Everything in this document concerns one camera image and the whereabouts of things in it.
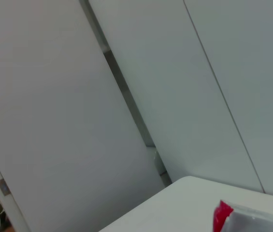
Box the white door frame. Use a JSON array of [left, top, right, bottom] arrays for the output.
[[0, 136, 31, 232]]

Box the metal wall joint strip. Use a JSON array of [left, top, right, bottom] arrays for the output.
[[79, 0, 173, 187]]

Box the red document bag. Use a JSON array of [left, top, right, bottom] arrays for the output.
[[212, 199, 273, 232]]

